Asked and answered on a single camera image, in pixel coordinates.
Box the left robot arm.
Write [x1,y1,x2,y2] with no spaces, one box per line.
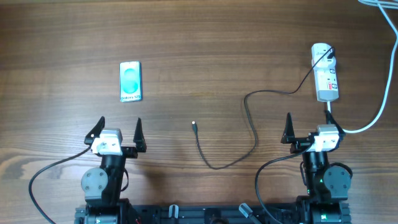
[74,117,147,224]

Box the black USB charger cable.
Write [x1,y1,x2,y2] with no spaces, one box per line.
[191,47,335,170]

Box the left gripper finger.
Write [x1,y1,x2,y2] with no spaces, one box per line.
[133,118,147,152]
[84,116,105,144]

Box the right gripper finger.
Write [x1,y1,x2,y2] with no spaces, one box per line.
[325,110,346,137]
[280,113,295,144]

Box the camera black cable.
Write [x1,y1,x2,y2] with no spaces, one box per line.
[254,141,315,224]
[28,145,93,224]

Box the white power strip cord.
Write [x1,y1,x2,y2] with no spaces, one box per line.
[326,0,398,134]

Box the white power strip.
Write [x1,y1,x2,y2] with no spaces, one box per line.
[311,43,339,103]

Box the right camera black cable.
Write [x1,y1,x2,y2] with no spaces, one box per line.
[254,141,315,224]

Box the blue Galaxy smartphone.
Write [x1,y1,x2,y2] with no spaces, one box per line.
[119,61,142,103]

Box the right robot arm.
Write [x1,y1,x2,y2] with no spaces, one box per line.
[281,111,353,224]

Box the left camera black cable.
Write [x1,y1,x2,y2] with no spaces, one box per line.
[28,145,93,224]

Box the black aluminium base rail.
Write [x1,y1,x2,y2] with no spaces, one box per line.
[73,203,352,224]

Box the black charger plug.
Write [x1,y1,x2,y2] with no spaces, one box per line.
[327,47,335,59]

